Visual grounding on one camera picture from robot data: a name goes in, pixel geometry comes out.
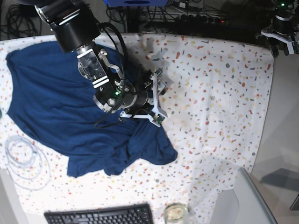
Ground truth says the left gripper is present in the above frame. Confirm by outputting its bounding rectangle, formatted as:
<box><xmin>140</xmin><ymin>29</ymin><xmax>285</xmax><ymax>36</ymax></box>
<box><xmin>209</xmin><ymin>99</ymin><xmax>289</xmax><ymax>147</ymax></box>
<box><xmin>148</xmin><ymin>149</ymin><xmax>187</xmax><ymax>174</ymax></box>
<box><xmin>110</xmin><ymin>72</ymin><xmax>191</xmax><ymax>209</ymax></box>
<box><xmin>260</xmin><ymin>27</ymin><xmax>299</xmax><ymax>58</ymax></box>

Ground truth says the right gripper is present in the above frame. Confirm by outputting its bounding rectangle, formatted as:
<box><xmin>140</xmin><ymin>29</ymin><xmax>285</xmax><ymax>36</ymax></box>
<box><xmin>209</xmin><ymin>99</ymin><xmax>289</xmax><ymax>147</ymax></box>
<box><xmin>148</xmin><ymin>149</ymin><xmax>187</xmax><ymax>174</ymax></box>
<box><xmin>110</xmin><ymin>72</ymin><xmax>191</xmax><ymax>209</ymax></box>
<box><xmin>120</xmin><ymin>68</ymin><xmax>168</xmax><ymax>127</ymax></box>

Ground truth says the dark blue t-shirt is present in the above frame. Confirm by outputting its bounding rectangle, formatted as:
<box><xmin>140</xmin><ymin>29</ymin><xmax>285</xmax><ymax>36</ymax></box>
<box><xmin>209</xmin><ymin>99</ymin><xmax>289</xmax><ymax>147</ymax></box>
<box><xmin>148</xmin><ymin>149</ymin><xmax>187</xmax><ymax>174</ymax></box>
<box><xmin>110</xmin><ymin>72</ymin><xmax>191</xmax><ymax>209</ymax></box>
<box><xmin>6</xmin><ymin>42</ymin><xmax>178</xmax><ymax>177</ymax></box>

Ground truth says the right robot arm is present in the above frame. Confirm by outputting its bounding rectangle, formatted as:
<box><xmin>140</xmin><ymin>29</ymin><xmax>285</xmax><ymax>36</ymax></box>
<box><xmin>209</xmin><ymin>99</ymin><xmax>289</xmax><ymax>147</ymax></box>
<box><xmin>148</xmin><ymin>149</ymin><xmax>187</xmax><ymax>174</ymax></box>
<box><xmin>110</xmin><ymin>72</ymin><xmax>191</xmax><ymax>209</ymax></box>
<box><xmin>21</xmin><ymin>0</ymin><xmax>167</xmax><ymax>126</ymax></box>

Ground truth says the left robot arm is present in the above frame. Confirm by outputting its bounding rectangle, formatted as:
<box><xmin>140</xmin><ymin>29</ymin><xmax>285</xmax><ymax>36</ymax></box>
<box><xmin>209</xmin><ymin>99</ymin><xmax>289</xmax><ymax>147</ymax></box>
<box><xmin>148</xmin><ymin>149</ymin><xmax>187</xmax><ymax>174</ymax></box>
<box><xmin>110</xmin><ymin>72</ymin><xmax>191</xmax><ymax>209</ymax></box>
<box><xmin>260</xmin><ymin>0</ymin><xmax>299</xmax><ymax>58</ymax></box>

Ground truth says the terrazzo patterned tablecloth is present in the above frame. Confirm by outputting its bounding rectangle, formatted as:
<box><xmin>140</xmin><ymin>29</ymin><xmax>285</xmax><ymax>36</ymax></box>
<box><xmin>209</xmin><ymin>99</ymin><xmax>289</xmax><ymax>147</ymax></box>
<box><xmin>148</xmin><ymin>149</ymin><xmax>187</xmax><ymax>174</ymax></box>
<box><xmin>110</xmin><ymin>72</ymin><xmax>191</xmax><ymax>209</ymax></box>
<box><xmin>12</xmin><ymin>34</ymin><xmax>274</xmax><ymax>224</ymax></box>

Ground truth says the glass jar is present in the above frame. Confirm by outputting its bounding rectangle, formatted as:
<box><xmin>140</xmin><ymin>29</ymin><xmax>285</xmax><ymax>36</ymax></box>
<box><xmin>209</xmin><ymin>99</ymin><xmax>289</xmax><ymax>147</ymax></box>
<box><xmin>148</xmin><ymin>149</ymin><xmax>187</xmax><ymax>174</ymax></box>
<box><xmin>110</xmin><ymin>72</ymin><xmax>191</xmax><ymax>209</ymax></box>
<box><xmin>163</xmin><ymin>203</ymin><xmax>189</xmax><ymax>224</ymax></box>

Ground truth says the black keyboard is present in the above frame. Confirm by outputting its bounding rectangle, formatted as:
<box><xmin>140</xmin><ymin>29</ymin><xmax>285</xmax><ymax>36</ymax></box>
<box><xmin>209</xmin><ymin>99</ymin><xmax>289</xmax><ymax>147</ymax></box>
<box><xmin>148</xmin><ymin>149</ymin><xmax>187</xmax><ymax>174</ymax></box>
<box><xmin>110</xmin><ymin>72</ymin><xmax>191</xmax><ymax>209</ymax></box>
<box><xmin>44</xmin><ymin>203</ymin><xmax>154</xmax><ymax>224</ymax></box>

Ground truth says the black power strip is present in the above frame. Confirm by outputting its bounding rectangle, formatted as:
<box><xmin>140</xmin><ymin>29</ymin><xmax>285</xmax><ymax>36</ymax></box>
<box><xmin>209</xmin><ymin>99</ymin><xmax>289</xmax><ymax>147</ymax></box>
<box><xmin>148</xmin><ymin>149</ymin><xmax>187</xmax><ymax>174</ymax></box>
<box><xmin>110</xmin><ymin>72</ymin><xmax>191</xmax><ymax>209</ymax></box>
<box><xmin>140</xmin><ymin>11</ymin><xmax>225</xmax><ymax>24</ymax></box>

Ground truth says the blue box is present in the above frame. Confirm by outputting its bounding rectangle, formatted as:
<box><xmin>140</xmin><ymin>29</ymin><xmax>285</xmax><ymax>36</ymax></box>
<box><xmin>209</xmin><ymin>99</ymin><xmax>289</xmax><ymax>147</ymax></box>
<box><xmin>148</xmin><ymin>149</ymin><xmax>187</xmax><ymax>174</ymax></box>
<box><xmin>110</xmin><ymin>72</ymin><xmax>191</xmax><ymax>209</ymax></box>
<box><xmin>103</xmin><ymin>0</ymin><xmax>174</xmax><ymax>7</ymax></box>

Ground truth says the coiled white cable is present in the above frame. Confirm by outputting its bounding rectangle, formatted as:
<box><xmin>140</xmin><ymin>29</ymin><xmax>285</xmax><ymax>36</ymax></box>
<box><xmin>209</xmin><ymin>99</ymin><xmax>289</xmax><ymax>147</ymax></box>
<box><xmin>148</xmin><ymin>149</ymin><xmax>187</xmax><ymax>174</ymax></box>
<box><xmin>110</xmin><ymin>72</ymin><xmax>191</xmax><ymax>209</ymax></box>
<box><xmin>4</xmin><ymin>135</ymin><xmax>52</xmax><ymax>192</ymax></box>

